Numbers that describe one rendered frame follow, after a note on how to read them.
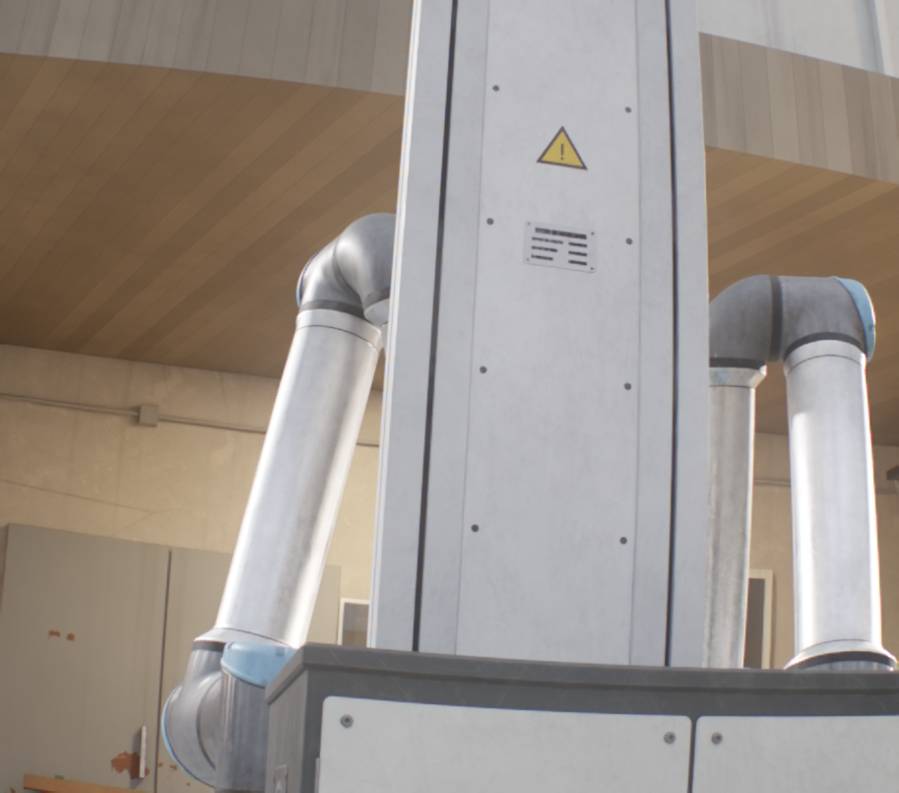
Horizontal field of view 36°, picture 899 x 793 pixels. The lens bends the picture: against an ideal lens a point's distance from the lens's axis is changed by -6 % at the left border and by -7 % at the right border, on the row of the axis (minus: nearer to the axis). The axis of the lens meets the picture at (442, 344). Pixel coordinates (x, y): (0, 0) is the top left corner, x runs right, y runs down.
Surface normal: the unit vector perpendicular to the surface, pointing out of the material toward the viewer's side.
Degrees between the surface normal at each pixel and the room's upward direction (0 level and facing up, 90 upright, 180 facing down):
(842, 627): 75
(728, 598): 101
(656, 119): 90
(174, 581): 90
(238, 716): 90
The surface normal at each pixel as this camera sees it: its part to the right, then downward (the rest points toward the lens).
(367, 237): -0.53, -0.57
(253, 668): -0.42, -0.40
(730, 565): 0.21, -0.14
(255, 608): -0.04, -0.43
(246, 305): -0.06, 0.94
